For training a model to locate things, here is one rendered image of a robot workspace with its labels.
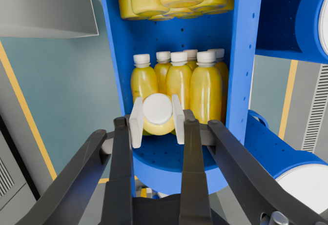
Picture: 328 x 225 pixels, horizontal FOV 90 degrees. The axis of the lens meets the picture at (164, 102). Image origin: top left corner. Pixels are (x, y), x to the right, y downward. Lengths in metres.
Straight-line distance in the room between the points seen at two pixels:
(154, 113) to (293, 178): 0.63
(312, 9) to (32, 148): 2.24
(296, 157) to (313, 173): 0.07
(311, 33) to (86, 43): 1.41
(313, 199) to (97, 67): 1.54
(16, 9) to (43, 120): 1.30
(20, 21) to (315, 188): 1.20
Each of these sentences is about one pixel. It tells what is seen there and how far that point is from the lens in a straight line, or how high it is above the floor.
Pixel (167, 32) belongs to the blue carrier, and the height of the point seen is 0.96.
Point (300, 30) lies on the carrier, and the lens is 0.62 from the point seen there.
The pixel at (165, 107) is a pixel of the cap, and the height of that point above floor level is 1.27.
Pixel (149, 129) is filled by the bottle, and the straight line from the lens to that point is 0.25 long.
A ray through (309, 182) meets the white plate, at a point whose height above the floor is 1.04.
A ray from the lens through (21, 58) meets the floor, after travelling 1.85.
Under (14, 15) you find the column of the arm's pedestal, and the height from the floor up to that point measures 0.83.
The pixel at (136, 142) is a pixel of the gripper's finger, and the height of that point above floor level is 1.33.
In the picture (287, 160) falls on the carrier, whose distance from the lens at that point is 0.77.
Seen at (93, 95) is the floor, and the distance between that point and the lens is 1.64.
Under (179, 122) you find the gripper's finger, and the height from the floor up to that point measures 1.33.
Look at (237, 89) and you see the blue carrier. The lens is 0.28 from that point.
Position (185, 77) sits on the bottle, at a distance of 0.38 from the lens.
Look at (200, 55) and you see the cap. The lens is 0.35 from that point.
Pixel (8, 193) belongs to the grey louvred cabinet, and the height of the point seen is 0.29.
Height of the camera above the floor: 1.46
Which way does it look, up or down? 70 degrees down
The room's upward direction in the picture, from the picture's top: 173 degrees clockwise
